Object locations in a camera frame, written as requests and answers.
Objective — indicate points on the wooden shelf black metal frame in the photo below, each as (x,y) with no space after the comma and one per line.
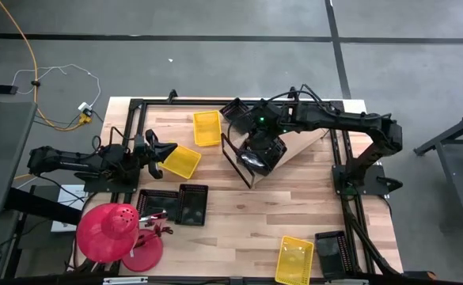
(300,142)

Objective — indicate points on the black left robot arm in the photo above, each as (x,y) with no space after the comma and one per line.
(69,160)

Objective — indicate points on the black plastic slotted basket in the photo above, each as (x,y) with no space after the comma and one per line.
(235,112)
(249,162)
(156,202)
(332,253)
(191,206)

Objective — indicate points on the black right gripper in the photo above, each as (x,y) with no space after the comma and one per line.
(266,140)

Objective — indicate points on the white paper box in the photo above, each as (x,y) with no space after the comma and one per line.
(73,194)

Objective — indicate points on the yellow plug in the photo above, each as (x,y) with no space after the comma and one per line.
(84,118)

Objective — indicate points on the silver aluminium extrusion bar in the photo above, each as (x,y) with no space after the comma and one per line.
(348,282)
(124,280)

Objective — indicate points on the black aluminium table frame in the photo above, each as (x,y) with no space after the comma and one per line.
(136,105)

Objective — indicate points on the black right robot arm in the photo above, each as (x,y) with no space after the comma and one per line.
(346,118)

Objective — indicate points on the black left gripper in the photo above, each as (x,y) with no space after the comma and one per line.
(140,156)

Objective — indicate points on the white power adapter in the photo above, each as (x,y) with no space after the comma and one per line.
(84,107)

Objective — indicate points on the red desk lamp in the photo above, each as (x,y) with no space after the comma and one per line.
(104,233)

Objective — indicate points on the grey desk top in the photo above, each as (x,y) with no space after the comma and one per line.
(1,158)

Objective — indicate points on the yellow plastic slotted basket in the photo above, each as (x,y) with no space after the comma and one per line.
(207,128)
(183,163)
(294,259)

